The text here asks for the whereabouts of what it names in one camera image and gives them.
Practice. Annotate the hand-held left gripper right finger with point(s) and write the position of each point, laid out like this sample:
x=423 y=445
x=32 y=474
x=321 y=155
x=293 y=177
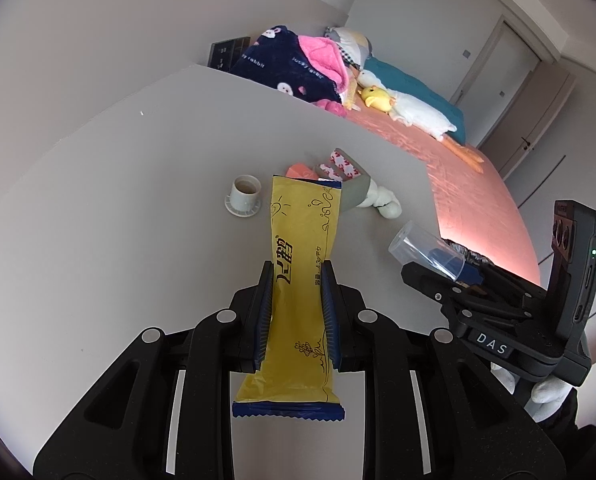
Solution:
x=328 y=315

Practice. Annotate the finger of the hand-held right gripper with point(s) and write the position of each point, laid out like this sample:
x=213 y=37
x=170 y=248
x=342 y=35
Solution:
x=473 y=275
x=428 y=285

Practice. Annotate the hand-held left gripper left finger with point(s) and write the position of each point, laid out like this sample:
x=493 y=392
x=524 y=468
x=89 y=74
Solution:
x=265 y=310

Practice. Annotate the cardboard bin with black bag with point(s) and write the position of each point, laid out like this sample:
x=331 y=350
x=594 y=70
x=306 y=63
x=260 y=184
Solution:
x=478 y=258

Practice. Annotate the clear plastic cup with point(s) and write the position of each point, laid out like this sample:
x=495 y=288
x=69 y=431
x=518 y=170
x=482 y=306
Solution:
x=413 y=245

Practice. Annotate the yellow snack packet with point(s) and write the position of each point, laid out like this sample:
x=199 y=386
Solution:
x=298 y=240

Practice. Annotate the white plastic figure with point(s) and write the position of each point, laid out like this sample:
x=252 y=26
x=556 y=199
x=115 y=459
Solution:
x=385 y=202

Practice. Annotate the small white plastic cup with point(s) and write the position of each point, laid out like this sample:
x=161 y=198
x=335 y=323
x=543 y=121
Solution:
x=245 y=200

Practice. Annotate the pink packet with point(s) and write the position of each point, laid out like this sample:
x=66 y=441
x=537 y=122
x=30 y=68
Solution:
x=300 y=170

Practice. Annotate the person's right hand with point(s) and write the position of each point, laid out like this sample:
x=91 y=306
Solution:
x=548 y=392

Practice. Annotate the bed with pink sheet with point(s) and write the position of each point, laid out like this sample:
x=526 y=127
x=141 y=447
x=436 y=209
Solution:
x=468 y=200

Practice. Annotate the white wardrobe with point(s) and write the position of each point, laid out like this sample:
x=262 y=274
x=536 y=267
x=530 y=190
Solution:
x=578 y=180

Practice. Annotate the grey red patterned sock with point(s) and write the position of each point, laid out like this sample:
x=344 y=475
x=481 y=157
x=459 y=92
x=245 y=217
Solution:
x=345 y=167

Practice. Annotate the white goose plush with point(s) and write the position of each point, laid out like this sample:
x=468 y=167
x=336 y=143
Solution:
x=418 y=110

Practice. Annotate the yellow duck plush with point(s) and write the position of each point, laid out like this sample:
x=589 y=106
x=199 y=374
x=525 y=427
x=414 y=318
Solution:
x=375 y=96

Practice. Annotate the teal pillow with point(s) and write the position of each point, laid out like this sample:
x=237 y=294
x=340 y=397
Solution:
x=413 y=85

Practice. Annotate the long yellow patterned pillow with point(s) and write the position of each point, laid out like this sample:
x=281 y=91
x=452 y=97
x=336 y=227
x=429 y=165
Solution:
x=352 y=95

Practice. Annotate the navy printed blanket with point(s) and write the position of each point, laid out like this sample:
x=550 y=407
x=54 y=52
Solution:
x=273 y=65

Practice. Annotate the patchwork pillow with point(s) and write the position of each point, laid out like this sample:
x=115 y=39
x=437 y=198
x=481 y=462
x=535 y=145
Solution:
x=350 y=40

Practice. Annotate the pink fleece blanket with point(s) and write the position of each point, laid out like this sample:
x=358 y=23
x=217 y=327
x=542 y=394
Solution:
x=318 y=52

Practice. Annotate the black wall socket panel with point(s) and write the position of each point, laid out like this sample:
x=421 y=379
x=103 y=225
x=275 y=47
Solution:
x=225 y=52

